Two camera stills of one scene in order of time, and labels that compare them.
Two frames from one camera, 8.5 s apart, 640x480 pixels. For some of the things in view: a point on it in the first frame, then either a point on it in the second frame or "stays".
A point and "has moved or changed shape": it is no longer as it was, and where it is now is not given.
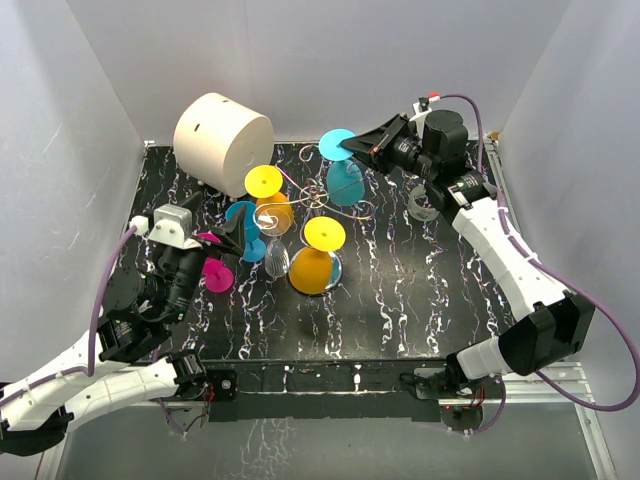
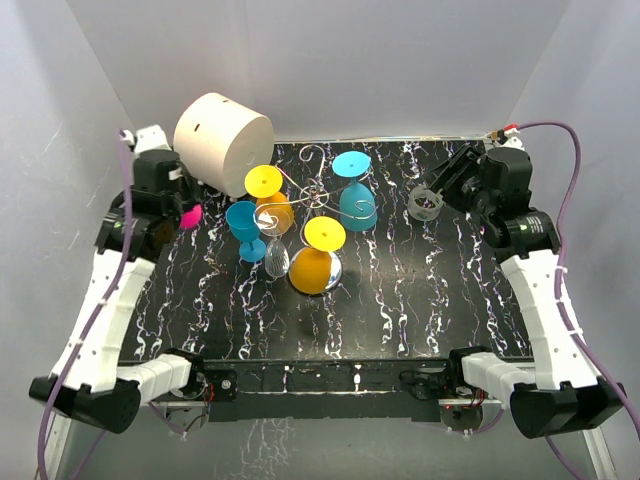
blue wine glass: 345,183 -> 357,204
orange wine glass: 274,210 stays
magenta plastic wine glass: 218,279 has moved or changed shape
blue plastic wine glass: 254,249 stays
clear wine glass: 273,219 stays
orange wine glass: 316,269 stays
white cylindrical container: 219,140 stays
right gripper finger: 368,145 -> 446,175
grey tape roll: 415,210 stays
